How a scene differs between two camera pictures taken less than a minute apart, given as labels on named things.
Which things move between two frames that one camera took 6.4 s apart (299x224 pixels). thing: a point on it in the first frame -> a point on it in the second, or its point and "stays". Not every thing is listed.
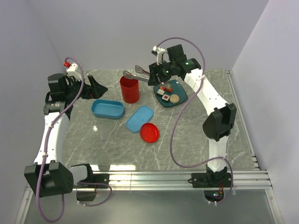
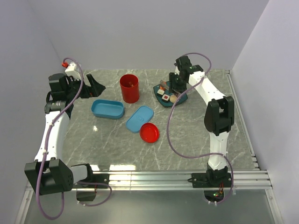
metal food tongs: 138,69 -> 165,85
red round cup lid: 149,133 stays
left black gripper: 95,91 stays
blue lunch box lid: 141,115 stays
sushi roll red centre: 165,98 stays
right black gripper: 154,69 -> 180,89
